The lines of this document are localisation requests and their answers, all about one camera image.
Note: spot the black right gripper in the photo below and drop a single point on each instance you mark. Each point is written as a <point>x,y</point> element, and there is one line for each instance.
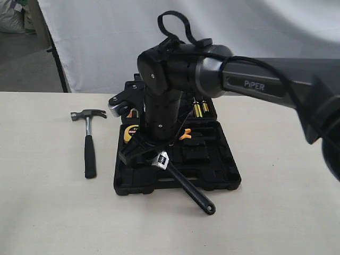
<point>142,146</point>

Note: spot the claw hammer black grip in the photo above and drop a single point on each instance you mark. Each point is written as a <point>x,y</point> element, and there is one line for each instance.
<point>90,171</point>

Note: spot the adjustable wrench black handle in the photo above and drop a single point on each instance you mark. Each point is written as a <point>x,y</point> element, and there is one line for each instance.
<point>163,162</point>

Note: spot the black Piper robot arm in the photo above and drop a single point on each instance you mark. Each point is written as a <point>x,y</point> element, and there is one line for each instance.
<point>309,86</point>

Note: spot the black plastic tool case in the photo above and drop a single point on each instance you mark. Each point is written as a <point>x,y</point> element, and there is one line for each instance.
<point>205,159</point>

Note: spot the yellow tape measure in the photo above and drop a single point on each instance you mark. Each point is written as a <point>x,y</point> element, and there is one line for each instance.
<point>129,132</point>

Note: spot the long yellow black screwdriver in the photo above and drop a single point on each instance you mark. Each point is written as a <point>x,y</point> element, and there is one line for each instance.
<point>196,108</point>

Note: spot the short yellow black screwdriver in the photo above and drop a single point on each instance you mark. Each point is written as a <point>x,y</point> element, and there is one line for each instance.
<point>204,105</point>

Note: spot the white backdrop cloth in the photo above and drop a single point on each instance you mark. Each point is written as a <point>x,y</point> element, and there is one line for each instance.
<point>98,42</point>

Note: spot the black backdrop stand pole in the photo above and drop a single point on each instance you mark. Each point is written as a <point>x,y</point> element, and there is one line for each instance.
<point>53,50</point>

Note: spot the white sack in background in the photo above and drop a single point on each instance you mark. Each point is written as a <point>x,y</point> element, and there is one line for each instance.
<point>11,17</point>

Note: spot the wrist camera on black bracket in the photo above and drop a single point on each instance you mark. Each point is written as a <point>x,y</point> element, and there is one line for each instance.
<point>131,97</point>

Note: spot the orange handled pliers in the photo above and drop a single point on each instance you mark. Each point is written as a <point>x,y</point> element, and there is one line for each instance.
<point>186,134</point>

